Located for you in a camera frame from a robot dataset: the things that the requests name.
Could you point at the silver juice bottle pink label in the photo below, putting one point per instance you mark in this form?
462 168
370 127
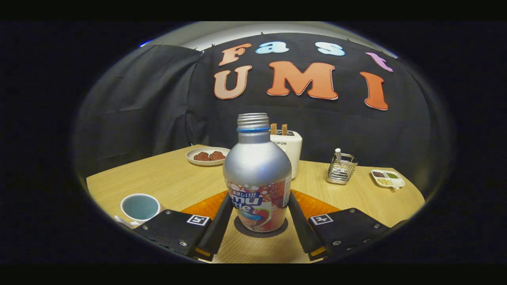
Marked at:
257 166

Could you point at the dark brown round coaster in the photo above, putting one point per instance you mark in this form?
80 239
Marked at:
261 234

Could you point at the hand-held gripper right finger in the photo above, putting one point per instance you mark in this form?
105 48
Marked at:
305 233

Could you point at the brown food piece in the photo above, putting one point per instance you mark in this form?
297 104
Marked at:
201 156
217 155

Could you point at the white oval plate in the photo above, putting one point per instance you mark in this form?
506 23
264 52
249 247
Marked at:
206 162

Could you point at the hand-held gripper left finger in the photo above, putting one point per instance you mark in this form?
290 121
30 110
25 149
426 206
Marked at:
220 229

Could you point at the white divided condiment dish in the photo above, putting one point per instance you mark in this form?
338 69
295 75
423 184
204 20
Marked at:
388 179

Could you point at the wooden table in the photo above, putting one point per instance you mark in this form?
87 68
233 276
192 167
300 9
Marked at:
182 182

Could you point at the white toaster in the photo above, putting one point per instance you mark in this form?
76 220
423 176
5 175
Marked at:
295 152

